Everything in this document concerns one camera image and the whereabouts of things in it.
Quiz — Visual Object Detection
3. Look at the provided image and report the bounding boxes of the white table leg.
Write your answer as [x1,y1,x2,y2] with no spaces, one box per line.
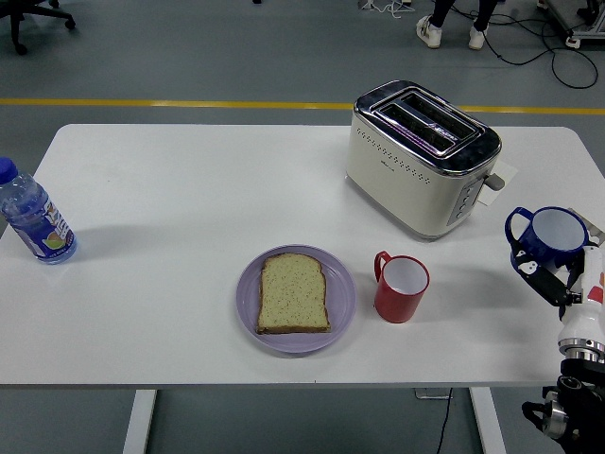
[121,390,158,454]
[469,387,508,454]

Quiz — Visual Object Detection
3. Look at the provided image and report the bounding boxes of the white floor cable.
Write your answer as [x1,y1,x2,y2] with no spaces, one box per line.
[357,0,413,20]

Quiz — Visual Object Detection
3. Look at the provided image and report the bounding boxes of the thin black hanging cable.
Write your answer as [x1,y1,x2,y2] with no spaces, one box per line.
[433,388,454,454]

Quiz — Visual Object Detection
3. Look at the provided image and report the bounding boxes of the red cup white inside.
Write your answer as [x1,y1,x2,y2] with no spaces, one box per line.
[373,250,431,324]

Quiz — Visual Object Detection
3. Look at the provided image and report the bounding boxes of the blue cup white inside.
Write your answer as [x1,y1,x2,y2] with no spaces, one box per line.
[504,205,590,269]

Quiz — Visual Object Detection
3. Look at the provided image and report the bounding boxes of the silver metal toast rack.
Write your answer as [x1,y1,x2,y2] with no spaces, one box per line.
[569,207,605,248]

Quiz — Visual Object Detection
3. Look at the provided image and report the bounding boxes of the purple round plate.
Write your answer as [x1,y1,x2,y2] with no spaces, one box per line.
[235,243,357,355]

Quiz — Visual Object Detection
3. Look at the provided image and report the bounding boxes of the cream chrome two-slot toaster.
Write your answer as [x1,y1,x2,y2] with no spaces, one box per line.
[344,79,506,240]

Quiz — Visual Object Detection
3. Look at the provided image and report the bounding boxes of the black floor cable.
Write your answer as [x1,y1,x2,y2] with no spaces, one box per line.
[484,11,599,90]

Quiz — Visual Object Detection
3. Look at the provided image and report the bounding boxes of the clear bottle blue cap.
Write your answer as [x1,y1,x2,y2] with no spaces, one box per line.
[0,157,78,265]

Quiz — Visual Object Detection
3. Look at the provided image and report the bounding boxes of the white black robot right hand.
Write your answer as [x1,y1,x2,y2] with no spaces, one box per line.
[509,240,605,345]

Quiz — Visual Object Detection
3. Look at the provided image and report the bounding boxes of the black office chair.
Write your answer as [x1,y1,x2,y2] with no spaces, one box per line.
[0,0,77,56]

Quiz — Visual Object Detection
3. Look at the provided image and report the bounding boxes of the white paper card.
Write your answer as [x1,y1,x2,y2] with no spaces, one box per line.
[476,159,518,207]

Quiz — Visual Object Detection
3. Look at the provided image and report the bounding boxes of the person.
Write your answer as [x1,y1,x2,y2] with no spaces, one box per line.
[415,0,500,51]

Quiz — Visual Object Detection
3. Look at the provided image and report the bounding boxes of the slice of toast bread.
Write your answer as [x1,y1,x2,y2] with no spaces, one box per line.
[255,253,332,335]

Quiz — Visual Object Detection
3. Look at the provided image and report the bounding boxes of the metal equipment frame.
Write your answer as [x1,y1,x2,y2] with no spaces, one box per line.
[536,0,605,49]

